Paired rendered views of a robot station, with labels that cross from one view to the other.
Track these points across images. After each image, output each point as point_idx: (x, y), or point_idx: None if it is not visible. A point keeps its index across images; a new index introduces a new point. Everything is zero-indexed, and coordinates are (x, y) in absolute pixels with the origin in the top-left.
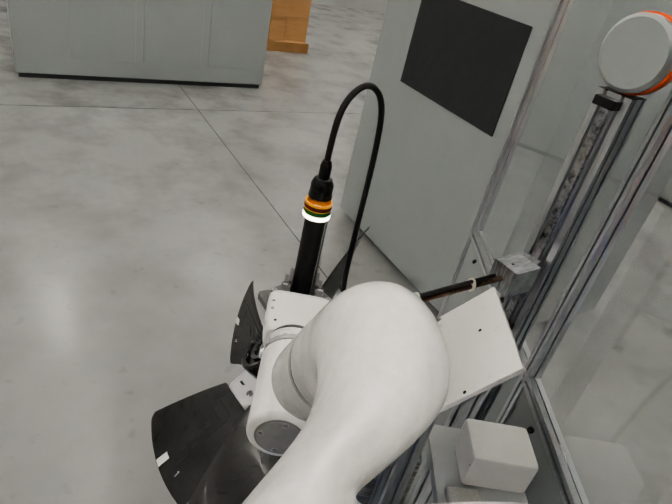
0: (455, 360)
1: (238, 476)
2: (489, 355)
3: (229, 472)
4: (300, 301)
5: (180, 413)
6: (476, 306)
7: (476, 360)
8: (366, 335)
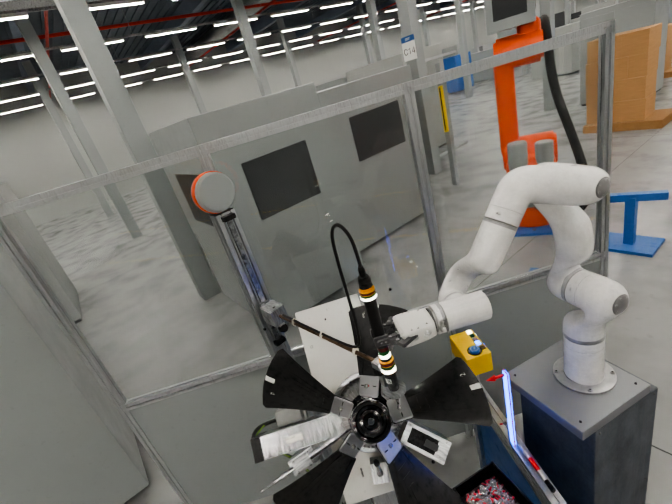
0: (342, 332)
1: (462, 401)
2: (344, 312)
3: (461, 407)
4: (404, 321)
5: None
6: (306, 323)
7: (345, 319)
8: (533, 170)
